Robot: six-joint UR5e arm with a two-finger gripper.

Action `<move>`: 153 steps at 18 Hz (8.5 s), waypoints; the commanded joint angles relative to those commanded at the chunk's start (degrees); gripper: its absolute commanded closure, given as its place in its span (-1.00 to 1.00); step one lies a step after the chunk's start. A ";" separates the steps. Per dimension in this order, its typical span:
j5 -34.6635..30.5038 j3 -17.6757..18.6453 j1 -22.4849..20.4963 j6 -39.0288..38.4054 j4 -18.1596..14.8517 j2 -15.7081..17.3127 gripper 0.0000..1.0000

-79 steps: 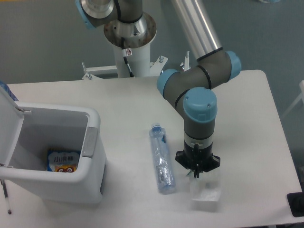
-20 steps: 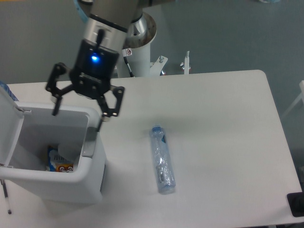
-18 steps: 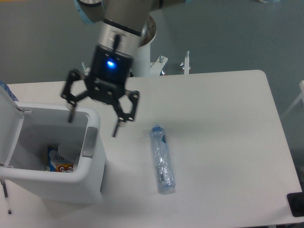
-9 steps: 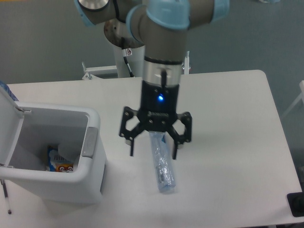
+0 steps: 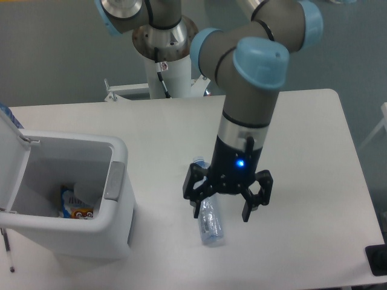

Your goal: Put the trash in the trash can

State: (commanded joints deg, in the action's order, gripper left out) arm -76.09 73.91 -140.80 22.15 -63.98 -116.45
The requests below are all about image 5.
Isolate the colourful snack packet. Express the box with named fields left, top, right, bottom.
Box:
left=59, top=185, right=94, bottom=219

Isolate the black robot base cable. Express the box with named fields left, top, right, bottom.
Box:
left=153, top=47, right=173, bottom=100

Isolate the blue patterned object behind lid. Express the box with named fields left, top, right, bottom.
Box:
left=0, top=103, right=24, bottom=129

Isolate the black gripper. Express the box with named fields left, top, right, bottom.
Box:
left=183, top=136, right=273, bottom=222

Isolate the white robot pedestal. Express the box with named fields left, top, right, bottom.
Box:
left=105, top=16, right=211, bottom=102

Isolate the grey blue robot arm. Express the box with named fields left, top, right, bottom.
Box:
left=150, top=1, right=324, bottom=221

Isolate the white frame at right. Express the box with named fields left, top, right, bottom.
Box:
left=359, top=102, right=386, bottom=150

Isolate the white trash can lid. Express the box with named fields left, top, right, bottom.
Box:
left=0, top=112, right=40, bottom=210

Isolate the black pen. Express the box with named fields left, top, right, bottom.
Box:
left=1, top=228, right=15, bottom=273

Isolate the clear plastic bag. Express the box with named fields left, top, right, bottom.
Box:
left=74, top=181, right=103, bottom=207

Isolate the black device at edge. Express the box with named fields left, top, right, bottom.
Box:
left=365, top=244, right=386, bottom=277

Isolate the white trash can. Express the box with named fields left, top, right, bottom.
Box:
left=1, top=131, right=135, bottom=259

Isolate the clear plastic water bottle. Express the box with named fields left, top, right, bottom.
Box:
left=192, top=155, right=226, bottom=248

